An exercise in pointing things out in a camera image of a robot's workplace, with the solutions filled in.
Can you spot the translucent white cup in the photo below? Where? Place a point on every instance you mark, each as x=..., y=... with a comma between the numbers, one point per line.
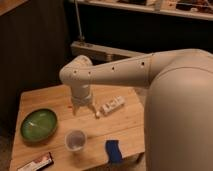
x=75, y=141

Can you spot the red white snack packet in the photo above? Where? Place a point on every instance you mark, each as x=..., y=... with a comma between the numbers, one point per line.
x=38, y=164

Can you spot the blue tape roll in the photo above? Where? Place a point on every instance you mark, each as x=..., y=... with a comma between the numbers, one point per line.
x=113, y=151

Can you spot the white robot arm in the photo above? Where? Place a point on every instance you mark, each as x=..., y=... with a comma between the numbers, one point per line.
x=178, y=113

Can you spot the wooden table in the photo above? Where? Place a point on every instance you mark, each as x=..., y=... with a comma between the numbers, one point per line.
x=124, y=125

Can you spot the metal pole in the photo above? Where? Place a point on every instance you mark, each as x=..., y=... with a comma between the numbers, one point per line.
x=81, y=37

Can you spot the green ceramic bowl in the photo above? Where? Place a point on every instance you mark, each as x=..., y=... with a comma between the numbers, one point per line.
x=38, y=125

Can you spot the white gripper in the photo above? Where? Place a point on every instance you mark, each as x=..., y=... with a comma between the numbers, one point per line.
x=82, y=95

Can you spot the white rectangular box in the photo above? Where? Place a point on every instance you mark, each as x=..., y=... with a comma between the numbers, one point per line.
x=111, y=106

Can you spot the cluttered shelf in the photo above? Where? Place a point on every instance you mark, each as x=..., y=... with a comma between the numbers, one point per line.
x=194, y=9

